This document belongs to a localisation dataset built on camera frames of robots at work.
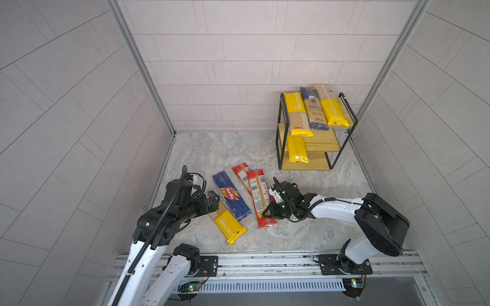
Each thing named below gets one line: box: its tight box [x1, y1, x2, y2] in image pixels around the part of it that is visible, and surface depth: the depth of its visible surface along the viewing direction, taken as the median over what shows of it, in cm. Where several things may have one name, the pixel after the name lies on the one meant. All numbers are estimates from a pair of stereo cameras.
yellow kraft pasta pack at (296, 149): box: [287, 135, 309, 164], surface depth 86 cm
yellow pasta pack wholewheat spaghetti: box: [283, 91, 314, 138], surface depth 77 cm
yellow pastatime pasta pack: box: [208, 201, 248, 247], surface depth 82 cm
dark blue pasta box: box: [212, 170, 252, 222], surface depth 88 cm
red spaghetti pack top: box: [246, 169, 277, 229], surface depth 86 cm
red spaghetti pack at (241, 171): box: [232, 162, 253, 197], surface depth 97 cm
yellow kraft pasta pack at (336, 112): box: [313, 84, 355, 128], surface depth 80 cm
